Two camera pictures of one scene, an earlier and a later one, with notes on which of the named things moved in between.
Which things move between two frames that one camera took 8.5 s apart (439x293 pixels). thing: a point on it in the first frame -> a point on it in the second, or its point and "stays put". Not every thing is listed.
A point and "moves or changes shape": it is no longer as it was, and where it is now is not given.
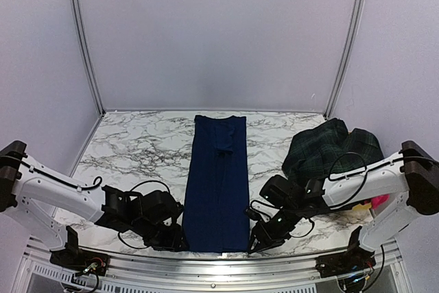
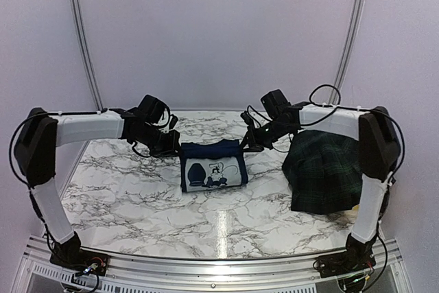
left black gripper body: x=160 y=241 -> x=160 y=146
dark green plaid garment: x=328 y=148 stays put
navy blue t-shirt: x=216 y=213 moves or changes shape
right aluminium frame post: x=354 y=37 stays put
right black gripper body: x=280 y=231 -> x=265 y=138
